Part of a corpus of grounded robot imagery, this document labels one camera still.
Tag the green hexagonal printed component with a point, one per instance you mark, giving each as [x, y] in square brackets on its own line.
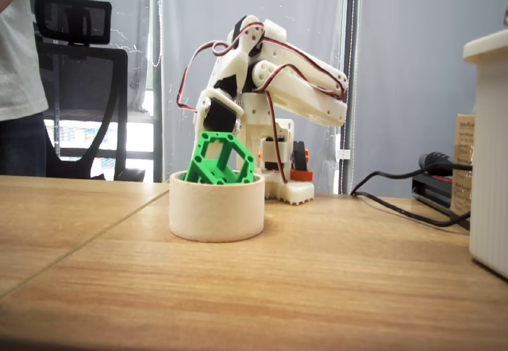
[206, 168]

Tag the orange table clamp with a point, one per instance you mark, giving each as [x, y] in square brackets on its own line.
[301, 174]

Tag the beige masking tape roll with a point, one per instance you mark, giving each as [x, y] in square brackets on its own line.
[216, 212]

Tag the black office chair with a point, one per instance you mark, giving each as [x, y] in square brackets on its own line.
[79, 69]

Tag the person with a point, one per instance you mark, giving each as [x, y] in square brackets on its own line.
[20, 69]

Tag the black device with red label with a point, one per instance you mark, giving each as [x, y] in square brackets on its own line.
[432, 196]

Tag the brown cardboard box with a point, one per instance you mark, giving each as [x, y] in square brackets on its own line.
[462, 160]

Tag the white ribbed container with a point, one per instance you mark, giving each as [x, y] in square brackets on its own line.
[492, 148]

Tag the grey metal frame post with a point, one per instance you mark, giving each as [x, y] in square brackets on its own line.
[157, 89]
[349, 49]

